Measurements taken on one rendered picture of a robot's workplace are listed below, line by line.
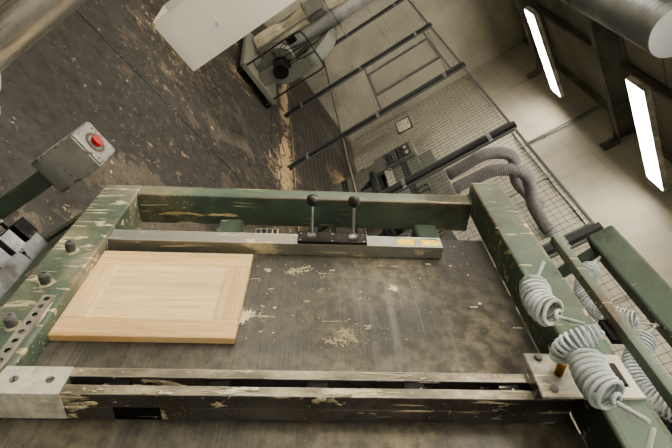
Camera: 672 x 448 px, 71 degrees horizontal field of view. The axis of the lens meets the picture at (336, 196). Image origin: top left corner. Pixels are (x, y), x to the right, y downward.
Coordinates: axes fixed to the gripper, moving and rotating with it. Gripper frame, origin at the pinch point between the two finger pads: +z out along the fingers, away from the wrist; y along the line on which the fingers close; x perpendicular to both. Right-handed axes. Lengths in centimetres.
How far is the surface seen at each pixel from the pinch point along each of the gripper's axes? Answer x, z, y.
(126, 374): -12, 71, -25
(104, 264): 15, 86, 7
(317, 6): 111, 133, 592
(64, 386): -3, 74, -31
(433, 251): -64, 56, 39
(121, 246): 16, 87, 16
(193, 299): -12, 77, 2
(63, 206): 93, 169, 96
